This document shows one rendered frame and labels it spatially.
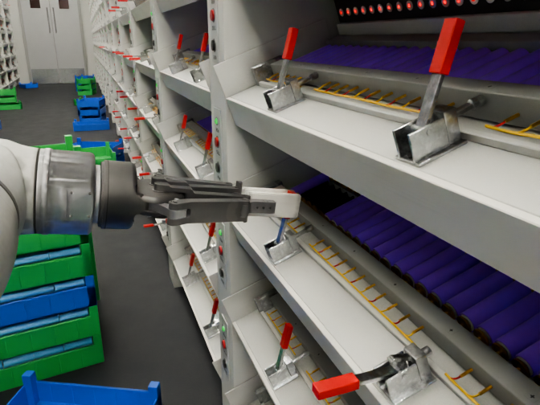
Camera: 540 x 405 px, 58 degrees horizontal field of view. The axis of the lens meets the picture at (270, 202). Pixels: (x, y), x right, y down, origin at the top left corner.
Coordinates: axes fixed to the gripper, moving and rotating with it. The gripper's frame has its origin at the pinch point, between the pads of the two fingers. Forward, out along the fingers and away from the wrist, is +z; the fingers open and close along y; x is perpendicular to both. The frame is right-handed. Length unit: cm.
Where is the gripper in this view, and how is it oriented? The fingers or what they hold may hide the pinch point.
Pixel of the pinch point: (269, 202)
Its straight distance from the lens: 60.5
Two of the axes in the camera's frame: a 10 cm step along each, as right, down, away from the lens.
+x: 1.5, -9.5, -2.6
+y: 3.4, 3.0, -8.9
